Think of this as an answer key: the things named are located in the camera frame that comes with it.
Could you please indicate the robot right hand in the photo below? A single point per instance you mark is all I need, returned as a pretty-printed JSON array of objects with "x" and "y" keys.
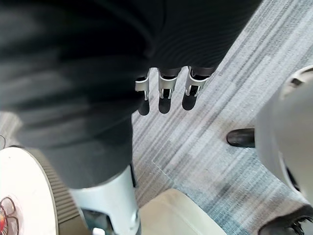
[{"x": 80, "y": 73}]

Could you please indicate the round white ribbed-edge table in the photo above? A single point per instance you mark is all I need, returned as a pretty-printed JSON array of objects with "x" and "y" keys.
[{"x": 27, "y": 186}]

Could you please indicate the beige cushion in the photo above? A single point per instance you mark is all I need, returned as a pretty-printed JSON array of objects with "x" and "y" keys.
[{"x": 176, "y": 215}]

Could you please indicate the robot dark foot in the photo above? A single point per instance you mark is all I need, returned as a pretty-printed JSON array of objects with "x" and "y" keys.
[{"x": 240, "y": 138}]

